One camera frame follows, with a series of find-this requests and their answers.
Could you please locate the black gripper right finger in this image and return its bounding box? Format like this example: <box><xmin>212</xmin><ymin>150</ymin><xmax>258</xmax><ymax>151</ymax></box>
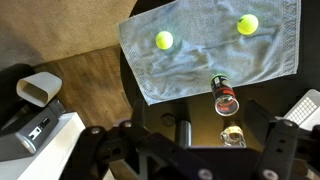
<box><xmin>245</xmin><ymin>100</ymin><xmax>320</xmax><ymax>180</ymax></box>

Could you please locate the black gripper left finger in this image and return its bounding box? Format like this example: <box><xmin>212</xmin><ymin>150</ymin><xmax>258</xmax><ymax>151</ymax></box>
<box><xmin>60</xmin><ymin>100</ymin><xmax>214</xmax><ymax>180</ymax></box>

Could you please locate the tennis ball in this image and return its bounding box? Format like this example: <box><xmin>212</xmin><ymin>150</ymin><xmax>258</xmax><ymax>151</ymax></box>
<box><xmin>155</xmin><ymin>31</ymin><xmax>173</xmax><ymax>50</ymax></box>
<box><xmin>237</xmin><ymin>14</ymin><xmax>259</xmax><ymax>35</ymax></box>

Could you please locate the white plastic basket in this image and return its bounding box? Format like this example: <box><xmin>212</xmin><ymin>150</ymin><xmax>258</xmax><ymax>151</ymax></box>
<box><xmin>284</xmin><ymin>89</ymin><xmax>320</xmax><ymax>131</ymax></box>

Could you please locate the clear glass mug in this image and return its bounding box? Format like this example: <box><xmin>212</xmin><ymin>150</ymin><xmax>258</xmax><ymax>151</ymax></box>
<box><xmin>220</xmin><ymin>125</ymin><xmax>246</xmax><ymax>147</ymax></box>

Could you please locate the round black table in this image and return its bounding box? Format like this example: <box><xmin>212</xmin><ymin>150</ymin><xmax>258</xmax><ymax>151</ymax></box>
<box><xmin>121</xmin><ymin>0</ymin><xmax>319</xmax><ymax>146</ymax></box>

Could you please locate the grey towel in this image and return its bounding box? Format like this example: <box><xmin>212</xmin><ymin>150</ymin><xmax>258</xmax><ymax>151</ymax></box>
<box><xmin>119</xmin><ymin>0</ymin><xmax>301</xmax><ymax>105</ymax></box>

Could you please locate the white small trash bin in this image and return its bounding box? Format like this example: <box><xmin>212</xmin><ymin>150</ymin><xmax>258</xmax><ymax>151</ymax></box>
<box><xmin>16</xmin><ymin>72</ymin><xmax>62</xmax><ymax>107</ymax></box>

